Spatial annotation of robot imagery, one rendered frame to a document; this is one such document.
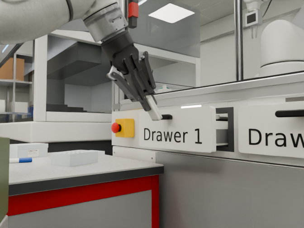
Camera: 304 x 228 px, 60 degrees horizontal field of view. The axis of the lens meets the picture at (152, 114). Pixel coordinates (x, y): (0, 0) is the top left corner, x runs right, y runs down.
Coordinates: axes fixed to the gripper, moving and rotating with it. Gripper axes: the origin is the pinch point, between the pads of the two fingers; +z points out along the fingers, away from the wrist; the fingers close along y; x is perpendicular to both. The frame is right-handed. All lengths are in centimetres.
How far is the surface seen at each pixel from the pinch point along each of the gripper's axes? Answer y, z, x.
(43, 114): -3, -4, 80
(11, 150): -26, -2, 56
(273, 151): 4.8, 15.6, -25.4
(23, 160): -26.8, 0.7, 41.5
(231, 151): 5.7, 17.5, -13.8
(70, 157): -18.2, 4.2, 23.4
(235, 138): 7.6, 14.8, -15.0
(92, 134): 12, 19, 80
